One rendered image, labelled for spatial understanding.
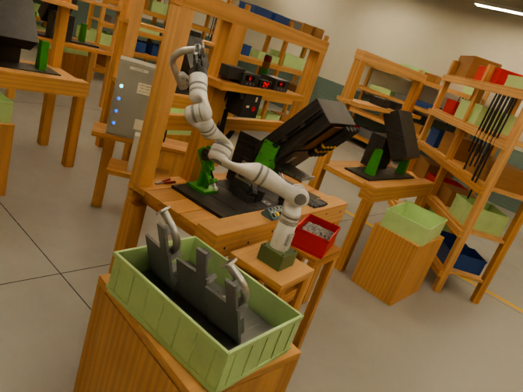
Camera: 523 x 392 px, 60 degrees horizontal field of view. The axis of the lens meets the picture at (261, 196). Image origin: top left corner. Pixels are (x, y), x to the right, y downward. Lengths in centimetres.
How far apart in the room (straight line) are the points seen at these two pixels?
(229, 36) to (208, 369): 183
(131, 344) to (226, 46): 168
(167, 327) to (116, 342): 33
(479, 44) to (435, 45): 98
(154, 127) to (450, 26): 1023
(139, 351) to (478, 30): 1097
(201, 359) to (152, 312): 25
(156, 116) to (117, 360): 124
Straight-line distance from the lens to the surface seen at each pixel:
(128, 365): 184
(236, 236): 238
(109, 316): 192
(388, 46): 1263
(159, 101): 248
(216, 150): 200
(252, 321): 181
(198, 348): 153
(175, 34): 244
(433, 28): 1228
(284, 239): 219
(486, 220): 508
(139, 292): 170
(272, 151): 279
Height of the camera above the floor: 185
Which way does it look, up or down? 19 degrees down
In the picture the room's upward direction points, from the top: 19 degrees clockwise
